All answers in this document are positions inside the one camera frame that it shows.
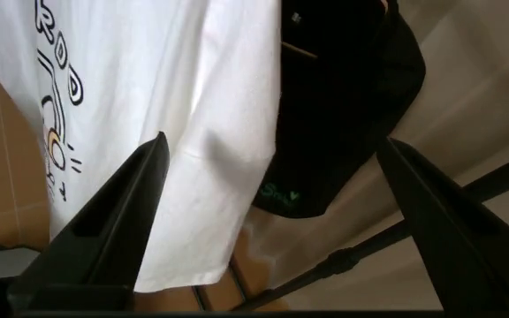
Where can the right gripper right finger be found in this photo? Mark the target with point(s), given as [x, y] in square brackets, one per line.
[458, 247]

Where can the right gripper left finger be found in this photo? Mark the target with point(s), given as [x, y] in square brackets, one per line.
[104, 247]

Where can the white garment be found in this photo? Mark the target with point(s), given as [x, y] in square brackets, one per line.
[170, 88]

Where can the black shorts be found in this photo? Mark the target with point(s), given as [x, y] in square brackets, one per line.
[338, 110]

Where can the pink clothes hanger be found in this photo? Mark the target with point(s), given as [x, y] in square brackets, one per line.
[298, 50]

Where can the black clothes rack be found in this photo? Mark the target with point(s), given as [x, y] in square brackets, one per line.
[369, 247]

